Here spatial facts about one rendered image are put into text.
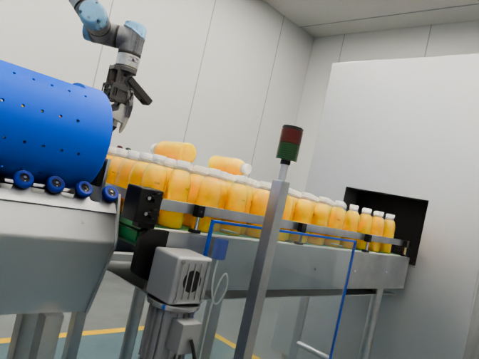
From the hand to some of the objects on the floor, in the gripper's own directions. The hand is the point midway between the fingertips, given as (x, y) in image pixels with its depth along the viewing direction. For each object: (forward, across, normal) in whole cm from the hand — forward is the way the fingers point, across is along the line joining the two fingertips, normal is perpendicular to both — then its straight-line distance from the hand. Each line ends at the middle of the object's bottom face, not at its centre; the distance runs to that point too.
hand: (118, 129), depth 145 cm
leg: (+116, +23, -19) cm, 120 cm away
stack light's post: (+116, +52, +26) cm, 130 cm away
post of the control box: (+116, -13, +8) cm, 117 cm away
